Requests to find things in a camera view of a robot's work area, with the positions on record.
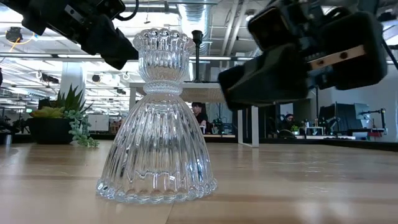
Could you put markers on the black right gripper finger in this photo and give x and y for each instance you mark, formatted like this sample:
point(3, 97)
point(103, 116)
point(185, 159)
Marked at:
point(267, 81)

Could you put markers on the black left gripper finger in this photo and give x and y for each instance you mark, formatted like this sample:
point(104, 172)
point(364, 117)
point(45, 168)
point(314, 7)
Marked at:
point(112, 43)

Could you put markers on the clear ribbed glass candle holder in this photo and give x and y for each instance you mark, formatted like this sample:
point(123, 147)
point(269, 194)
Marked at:
point(158, 140)

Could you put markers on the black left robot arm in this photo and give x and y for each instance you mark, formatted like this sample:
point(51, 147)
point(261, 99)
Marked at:
point(15, 7)

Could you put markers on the black ceiling device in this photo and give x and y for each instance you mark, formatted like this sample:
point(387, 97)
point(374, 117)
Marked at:
point(14, 34)

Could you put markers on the person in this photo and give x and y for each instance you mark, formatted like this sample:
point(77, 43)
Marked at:
point(199, 116)
point(288, 119)

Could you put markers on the white perforated metal shelf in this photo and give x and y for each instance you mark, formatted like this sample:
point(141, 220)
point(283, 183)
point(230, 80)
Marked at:
point(202, 93)

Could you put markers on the black background monitor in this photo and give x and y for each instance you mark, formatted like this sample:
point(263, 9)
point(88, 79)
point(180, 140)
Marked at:
point(342, 116)

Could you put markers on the potted succulent plant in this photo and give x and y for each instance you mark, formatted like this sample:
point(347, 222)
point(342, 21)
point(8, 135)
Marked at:
point(49, 130)

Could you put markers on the small metal cup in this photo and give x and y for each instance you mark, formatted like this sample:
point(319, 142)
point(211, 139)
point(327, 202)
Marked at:
point(7, 139)

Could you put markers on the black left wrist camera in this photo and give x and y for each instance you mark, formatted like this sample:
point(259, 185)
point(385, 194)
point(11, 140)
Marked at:
point(93, 7)

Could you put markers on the silver ventilation duct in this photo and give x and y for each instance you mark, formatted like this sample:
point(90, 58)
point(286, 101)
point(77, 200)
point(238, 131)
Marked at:
point(196, 18)

